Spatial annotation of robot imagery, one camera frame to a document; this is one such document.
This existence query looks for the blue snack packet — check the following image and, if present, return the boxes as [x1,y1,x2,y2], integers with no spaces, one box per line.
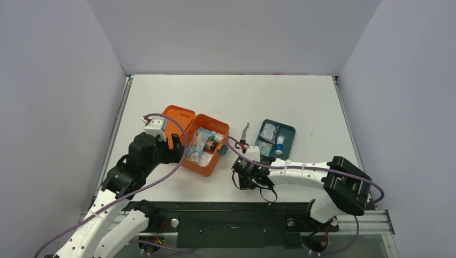
[186,127,212,163]

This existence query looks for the white gauze packet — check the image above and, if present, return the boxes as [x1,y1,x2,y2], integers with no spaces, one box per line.
[197,152,213,167]

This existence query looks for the orange plastic medicine box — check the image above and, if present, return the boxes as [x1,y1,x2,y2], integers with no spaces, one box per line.
[163,105,230,177]

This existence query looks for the small teal wipe packet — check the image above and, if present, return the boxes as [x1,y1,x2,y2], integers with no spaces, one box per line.
[256,140,273,156]

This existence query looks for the brown bottle orange cap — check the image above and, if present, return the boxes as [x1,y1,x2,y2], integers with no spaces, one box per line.
[204,140,218,152]

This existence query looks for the white blue tube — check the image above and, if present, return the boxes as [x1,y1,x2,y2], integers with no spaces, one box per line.
[275,135,285,156]

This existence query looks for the white bottle green label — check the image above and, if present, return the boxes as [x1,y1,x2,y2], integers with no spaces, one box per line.
[210,131,225,144]

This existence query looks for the teal divided tray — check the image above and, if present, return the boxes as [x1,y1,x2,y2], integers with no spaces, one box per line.
[255,119,296,160]

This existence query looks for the zip bag of wipes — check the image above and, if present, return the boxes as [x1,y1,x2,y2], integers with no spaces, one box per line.
[259,123,279,143]

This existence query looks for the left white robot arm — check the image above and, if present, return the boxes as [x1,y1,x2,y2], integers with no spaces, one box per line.
[52,132,185,257]

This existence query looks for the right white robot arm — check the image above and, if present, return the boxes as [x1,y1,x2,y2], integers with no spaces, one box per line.
[231,156,371,230]

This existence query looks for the black scissors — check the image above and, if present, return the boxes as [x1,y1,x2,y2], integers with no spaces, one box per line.
[235,123,250,153]

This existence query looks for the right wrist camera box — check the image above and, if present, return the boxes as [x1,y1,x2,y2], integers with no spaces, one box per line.
[240,143,261,162]

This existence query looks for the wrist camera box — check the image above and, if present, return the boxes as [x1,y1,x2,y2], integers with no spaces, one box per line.
[142,116,167,141]
[240,143,261,162]

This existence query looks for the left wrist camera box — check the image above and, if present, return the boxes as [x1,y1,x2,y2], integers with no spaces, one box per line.
[142,116,167,141]

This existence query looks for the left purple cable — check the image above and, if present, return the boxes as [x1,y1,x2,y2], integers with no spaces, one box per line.
[33,113,189,258]

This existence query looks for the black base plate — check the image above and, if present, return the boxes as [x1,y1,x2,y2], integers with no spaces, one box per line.
[141,202,354,249]

